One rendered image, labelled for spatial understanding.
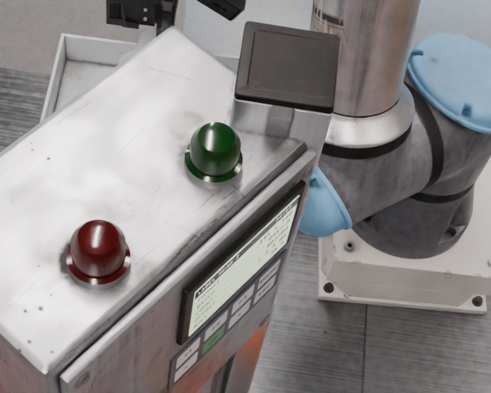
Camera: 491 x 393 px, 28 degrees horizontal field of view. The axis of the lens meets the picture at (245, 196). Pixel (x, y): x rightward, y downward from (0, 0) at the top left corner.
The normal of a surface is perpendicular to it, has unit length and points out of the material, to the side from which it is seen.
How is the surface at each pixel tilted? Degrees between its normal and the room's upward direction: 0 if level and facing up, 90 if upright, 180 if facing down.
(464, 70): 10
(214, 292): 90
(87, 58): 90
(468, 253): 3
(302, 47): 0
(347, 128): 35
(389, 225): 70
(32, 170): 0
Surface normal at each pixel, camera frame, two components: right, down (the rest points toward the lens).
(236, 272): 0.75, 0.60
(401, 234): -0.18, 0.58
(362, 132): 0.12, 0.05
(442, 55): 0.26, -0.60
